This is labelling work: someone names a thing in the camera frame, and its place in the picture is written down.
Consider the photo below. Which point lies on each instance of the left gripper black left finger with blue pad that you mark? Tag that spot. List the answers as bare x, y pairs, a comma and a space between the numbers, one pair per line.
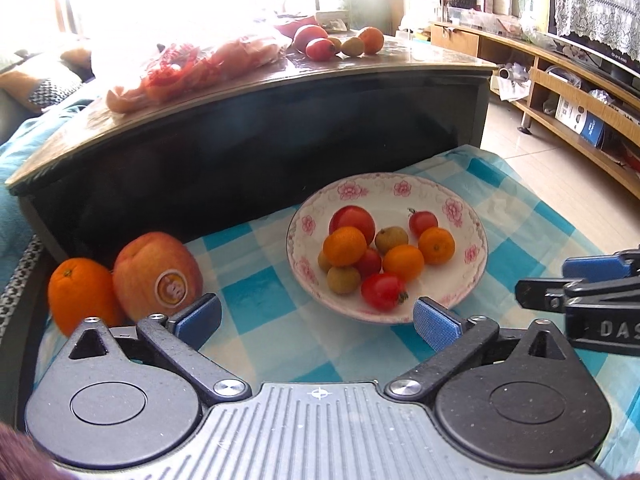
155, 361

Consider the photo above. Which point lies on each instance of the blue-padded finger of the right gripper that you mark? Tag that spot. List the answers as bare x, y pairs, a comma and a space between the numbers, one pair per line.
602, 267

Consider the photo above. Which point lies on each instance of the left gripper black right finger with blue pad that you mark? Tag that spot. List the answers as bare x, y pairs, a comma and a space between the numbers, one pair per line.
462, 344

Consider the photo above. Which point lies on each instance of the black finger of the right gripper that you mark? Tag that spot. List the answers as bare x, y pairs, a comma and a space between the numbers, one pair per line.
551, 294

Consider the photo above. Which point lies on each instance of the red tomato with stem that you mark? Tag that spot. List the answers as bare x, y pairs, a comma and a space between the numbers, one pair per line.
384, 291

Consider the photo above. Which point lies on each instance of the small mandarin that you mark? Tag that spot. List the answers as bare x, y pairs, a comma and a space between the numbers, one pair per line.
404, 260

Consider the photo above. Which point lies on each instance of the mandarin orange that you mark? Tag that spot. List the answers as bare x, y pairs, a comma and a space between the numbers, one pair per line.
437, 246
345, 246

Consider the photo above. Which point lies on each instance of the small red cherry tomato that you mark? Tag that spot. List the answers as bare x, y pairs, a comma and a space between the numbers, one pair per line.
370, 263

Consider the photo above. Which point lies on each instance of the brown longan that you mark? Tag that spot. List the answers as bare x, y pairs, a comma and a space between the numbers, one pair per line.
323, 262
344, 280
388, 238

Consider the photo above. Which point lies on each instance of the large red tomato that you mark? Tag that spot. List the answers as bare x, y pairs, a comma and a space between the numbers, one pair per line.
356, 217

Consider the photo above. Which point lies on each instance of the red apple with sticker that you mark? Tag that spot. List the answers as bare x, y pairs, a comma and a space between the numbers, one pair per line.
155, 273

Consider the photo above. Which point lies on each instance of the large orange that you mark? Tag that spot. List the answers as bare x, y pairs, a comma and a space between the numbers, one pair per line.
80, 288

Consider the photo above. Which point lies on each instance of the blue white box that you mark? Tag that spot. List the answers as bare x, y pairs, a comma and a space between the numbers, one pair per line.
581, 121

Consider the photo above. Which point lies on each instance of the brown longan in plate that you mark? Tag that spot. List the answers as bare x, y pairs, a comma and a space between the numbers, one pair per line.
323, 262

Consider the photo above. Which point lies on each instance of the white floral porcelain plate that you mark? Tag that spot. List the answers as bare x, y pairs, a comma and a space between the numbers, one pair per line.
369, 246

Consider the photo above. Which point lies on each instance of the wooden tv shelf unit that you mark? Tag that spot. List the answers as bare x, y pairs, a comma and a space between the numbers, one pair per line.
553, 75

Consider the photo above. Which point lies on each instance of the dark coffee table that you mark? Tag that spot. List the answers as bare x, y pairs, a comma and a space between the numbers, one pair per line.
249, 147

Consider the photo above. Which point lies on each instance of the white lace curtain cloth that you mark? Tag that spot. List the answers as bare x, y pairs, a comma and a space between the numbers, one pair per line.
614, 23

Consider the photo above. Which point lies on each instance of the red plastic bag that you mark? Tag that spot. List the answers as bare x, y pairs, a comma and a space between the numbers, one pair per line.
183, 68

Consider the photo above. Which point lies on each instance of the fruit pile on table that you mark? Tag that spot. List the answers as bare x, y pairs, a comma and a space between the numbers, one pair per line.
313, 39

